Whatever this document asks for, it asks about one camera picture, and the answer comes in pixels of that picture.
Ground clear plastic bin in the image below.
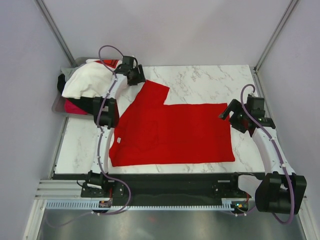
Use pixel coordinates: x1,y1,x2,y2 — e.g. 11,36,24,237
51,56,98,119

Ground grey t-shirt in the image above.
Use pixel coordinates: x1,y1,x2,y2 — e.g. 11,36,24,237
61,65,81,82

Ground right aluminium frame post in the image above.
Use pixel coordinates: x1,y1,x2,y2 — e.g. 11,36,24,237
252,0,300,74

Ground left aluminium frame post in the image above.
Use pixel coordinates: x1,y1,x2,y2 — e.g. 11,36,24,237
34,0,78,67

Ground white cable duct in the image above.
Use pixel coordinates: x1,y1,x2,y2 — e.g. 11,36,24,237
45,198,238,211

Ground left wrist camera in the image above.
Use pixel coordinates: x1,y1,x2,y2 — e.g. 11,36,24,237
122,55,138,67

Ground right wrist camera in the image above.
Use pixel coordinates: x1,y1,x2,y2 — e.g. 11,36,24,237
245,94,266,118

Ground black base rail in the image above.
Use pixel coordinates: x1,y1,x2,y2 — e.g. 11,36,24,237
80,172,261,207

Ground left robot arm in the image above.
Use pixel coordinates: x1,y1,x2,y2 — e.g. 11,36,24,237
81,63,146,198

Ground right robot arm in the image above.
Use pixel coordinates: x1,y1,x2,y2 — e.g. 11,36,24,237
219,96,307,215

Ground pink t-shirt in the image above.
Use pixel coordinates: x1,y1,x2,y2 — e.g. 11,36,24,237
64,99,88,115

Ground aluminium frame post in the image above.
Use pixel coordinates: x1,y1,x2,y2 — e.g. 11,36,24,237
34,0,78,67
252,0,300,74

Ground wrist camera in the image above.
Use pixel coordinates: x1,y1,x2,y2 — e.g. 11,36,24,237
122,55,138,67
245,94,266,118

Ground black t-shirt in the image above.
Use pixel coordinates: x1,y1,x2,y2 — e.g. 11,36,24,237
57,73,93,115

